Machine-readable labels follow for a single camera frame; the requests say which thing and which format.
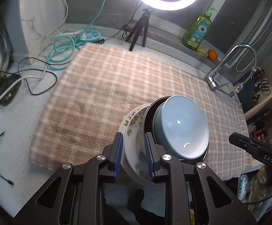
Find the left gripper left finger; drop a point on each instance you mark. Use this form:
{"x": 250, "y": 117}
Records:
{"x": 73, "y": 194}

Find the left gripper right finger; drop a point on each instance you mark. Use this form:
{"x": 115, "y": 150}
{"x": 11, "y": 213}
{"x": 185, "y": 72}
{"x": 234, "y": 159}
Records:
{"x": 213, "y": 201}

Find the light blue ceramic bowl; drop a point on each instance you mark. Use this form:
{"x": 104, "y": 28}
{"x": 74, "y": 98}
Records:
{"x": 181, "y": 128}

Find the white plate pink flower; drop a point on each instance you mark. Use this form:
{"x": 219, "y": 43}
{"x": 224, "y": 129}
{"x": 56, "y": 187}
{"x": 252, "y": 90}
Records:
{"x": 124, "y": 124}

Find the large stainless steel bowl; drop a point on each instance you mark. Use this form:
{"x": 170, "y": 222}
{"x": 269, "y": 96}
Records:
{"x": 148, "y": 126}

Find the wooden shelf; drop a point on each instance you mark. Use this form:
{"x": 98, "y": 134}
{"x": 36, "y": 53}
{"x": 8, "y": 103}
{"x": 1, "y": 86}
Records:
{"x": 262, "y": 106}

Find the knife holder with scissors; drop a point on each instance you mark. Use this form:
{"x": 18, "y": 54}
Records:
{"x": 253, "y": 90}

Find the plaid tablecloth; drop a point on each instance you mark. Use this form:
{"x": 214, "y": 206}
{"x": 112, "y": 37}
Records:
{"x": 98, "y": 89}

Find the orange fruit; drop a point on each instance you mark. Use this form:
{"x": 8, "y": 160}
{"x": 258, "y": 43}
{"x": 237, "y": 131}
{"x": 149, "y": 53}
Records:
{"x": 212, "y": 55}

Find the yellow sponge cloth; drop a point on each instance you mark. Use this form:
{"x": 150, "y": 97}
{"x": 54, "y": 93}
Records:
{"x": 201, "y": 50}

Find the green dish soap bottle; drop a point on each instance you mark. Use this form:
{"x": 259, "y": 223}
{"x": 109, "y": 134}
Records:
{"x": 195, "y": 35}

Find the teal cable reel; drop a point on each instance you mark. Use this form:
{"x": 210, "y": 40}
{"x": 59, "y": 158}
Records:
{"x": 90, "y": 36}

